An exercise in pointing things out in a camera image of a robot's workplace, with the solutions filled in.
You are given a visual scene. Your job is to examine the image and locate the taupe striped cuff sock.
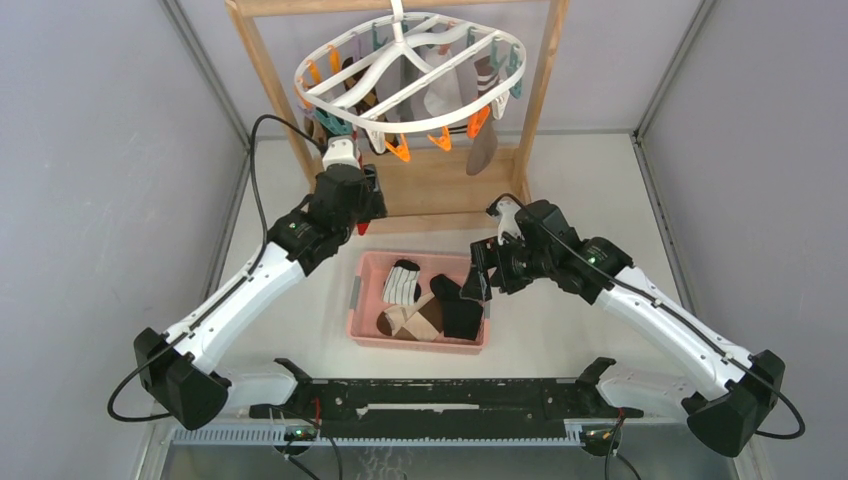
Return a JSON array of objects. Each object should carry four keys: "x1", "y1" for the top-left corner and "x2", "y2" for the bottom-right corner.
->
[{"x1": 466, "y1": 55, "x2": 499, "y2": 176}]

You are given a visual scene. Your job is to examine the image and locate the wooden hanger stand frame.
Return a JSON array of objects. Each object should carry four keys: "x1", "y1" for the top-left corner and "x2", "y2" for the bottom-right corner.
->
[{"x1": 226, "y1": 1, "x2": 568, "y2": 233}]

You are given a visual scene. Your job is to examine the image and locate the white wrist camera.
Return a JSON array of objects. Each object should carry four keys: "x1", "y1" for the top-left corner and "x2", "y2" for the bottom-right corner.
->
[
  {"x1": 321, "y1": 135, "x2": 362, "y2": 171},
  {"x1": 495, "y1": 197, "x2": 523, "y2": 245}
]

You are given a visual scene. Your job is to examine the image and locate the white round clip hanger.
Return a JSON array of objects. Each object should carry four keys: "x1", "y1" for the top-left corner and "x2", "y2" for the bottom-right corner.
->
[{"x1": 294, "y1": 1, "x2": 527, "y2": 135}]

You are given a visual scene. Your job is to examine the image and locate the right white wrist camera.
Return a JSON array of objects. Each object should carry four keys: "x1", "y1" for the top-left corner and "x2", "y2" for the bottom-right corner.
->
[{"x1": 495, "y1": 197, "x2": 523, "y2": 245}]

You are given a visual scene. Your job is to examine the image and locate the white slotted cable duct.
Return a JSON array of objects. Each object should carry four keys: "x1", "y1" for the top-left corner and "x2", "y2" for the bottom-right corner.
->
[{"x1": 170, "y1": 424, "x2": 585, "y2": 447}]

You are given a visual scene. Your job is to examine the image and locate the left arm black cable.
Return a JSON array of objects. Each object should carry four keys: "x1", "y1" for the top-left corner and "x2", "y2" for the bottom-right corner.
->
[{"x1": 107, "y1": 113, "x2": 333, "y2": 424}]

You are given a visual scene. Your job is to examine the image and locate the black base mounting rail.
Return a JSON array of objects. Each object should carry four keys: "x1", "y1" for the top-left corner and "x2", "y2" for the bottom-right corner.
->
[{"x1": 249, "y1": 378, "x2": 643, "y2": 437}]

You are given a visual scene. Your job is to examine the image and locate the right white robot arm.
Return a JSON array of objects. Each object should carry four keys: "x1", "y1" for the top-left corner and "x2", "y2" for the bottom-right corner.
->
[{"x1": 461, "y1": 194, "x2": 786, "y2": 458}]

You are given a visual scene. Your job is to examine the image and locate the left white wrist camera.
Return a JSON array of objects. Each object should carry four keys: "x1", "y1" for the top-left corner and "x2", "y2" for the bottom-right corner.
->
[{"x1": 321, "y1": 135, "x2": 362, "y2": 171}]

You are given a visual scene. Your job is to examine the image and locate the white grey sock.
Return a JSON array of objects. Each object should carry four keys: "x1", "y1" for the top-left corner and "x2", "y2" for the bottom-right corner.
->
[{"x1": 423, "y1": 48, "x2": 463, "y2": 117}]

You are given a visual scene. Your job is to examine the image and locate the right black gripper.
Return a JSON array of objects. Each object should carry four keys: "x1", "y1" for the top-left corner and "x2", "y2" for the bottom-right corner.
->
[{"x1": 461, "y1": 230, "x2": 555, "y2": 301}]

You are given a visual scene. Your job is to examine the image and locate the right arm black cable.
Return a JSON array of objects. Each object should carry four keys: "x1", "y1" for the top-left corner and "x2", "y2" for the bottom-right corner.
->
[{"x1": 486, "y1": 193, "x2": 807, "y2": 441}]

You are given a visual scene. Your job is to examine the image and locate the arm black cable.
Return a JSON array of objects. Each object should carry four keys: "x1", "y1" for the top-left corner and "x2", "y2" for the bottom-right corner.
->
[
  {"x1": 107, "y1": 113, "x2": 333, "y2": 424},
  {"x1": 486, "y1": 193, "x2": 807, "y2": 441}
]

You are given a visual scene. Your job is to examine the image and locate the beige brown patch sock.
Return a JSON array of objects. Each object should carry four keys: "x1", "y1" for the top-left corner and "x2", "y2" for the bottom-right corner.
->
[{"x1": 376, "y1": 293, "x2": 443, "y2": 342}]

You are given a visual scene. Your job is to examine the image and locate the pink plastic basket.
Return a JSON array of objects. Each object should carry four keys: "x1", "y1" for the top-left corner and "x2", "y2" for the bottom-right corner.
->
[{"x1": 346, "y1": 251, "x2": 489, "y2": 355}]

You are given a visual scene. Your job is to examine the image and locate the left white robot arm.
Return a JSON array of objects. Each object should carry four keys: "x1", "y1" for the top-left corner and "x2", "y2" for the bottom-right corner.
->
[{"x1": 133, "y1": 164, "x2": 387, "y2": 431}]

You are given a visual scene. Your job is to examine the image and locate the black white striped sock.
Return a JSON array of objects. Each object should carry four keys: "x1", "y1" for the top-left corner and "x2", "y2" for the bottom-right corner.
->
[{"x1": 382, "y1": 259, "x2": 421, "y2": 306}]

